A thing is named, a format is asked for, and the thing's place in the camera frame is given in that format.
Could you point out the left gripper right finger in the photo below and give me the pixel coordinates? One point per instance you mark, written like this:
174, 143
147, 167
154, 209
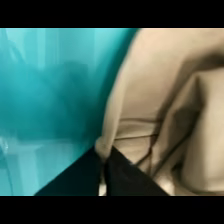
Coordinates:
128, 180

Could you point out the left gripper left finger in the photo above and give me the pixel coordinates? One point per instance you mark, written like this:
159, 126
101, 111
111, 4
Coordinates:
77, 180

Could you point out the beige shirt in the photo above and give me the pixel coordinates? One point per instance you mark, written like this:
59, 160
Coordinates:
160, 86

